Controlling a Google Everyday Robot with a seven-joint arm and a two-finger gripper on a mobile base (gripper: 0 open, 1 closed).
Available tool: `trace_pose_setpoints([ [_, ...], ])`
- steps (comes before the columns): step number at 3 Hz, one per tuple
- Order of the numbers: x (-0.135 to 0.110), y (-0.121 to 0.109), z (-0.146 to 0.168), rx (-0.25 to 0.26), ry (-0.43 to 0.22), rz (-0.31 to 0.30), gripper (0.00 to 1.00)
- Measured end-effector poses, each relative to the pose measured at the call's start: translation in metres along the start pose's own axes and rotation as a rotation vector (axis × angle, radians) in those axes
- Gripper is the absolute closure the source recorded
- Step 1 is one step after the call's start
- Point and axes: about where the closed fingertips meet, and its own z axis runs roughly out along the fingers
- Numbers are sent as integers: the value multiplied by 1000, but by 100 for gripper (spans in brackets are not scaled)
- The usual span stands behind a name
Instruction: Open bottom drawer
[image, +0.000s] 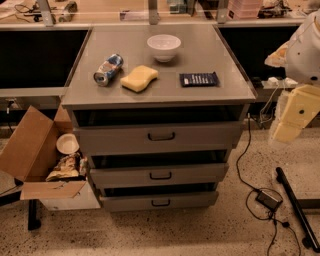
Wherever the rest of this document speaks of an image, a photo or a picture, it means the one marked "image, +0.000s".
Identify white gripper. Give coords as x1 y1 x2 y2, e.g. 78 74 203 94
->
264 42 320 143

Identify grey bottom drawer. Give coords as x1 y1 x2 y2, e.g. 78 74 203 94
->
100 191 218 212

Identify grey drawer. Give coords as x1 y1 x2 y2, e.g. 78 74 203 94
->
74 122 242 155
100 191 218 212
90 163 229 189

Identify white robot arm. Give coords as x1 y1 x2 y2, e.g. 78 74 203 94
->
265 10 320 145

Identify grey top drawer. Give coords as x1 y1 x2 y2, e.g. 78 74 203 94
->
74 122 242 155

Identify grey drawer cabinet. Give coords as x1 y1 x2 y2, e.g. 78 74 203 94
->
62 24 256 198

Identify grey middle drawer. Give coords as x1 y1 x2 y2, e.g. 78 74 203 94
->
90 163 229 189

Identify white power strip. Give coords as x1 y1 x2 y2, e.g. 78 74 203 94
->
284 78 298 88

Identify white plug adapter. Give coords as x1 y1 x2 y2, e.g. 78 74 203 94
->
267 77 279 85

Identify pink storage box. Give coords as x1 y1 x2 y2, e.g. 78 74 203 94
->
228 0 263 20

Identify dark blue snack packet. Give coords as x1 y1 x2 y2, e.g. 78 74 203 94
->
179 72 219 87

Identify black power adapter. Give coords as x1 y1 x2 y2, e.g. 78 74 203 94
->
255 191 282 212

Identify white bowl on cabinet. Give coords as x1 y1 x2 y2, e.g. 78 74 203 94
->
147 34 181 62

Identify yellow sponge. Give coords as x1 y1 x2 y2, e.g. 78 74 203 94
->
120 65 159 93

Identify blue crushed soda can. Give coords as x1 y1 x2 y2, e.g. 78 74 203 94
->
93 54 124 86

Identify white bowl in box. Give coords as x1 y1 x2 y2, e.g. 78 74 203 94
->
56 133 79 155

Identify crumpled snack bag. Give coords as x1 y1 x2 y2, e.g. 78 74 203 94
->
45 152 88 182

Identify brown cardboard box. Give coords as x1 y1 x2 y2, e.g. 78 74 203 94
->
0 106 86 200

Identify black stand leg left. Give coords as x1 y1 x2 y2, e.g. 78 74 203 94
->
0 178 43 232

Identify white cables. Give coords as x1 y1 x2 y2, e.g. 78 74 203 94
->
258 83 288 129

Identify black power cable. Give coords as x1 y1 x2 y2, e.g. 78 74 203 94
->
235 113 303 256

